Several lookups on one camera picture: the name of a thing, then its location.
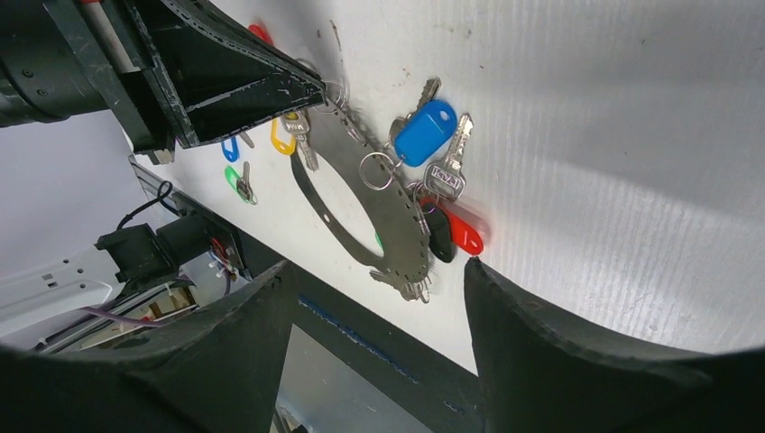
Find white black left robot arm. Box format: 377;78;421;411
1;1;326;163

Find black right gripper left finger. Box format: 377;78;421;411
1;261;297;432

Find green tag key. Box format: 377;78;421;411
224;161;258;205

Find blue tag key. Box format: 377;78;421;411
221;133;254;163

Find red tag key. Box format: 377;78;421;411
419;198;484;256

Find black fob key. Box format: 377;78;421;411
423;202;456;263

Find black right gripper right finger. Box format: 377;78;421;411
464;258;764;432

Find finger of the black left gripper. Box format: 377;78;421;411
124;1;326;148

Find yellow tag key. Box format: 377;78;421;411
270;110;318;171

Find large blue tag keys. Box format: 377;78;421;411
389;77;475;202

